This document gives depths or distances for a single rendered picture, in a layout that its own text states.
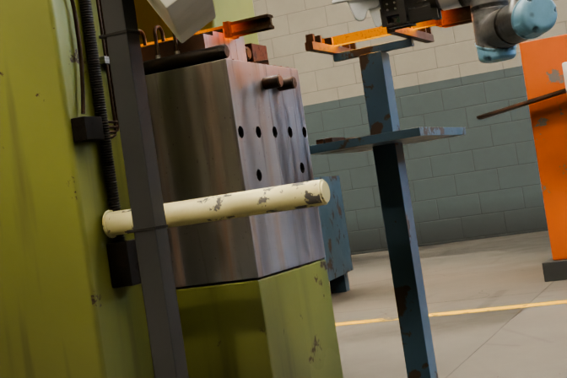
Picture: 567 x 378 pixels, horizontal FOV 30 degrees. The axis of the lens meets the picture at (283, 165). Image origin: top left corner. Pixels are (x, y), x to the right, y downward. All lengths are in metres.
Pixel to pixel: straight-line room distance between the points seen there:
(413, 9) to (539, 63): 3.56
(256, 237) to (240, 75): 0.33
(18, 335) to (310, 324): 0.65
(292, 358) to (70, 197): 0.59
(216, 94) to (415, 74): 7.92
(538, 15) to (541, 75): 3.72
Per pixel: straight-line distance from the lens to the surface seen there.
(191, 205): 1.91
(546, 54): 5.68
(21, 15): 2.05
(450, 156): 9.92
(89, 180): 2.00
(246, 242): 2.12
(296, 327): 2.27
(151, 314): 1.73
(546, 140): 5.66
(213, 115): 2.14
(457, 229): 9.94
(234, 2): 2.72
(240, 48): 2.35
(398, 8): 2.14
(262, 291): 2.13
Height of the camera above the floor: 0.62
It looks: 2 degrees up
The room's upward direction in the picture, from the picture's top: 8 degrees counter-clockwise
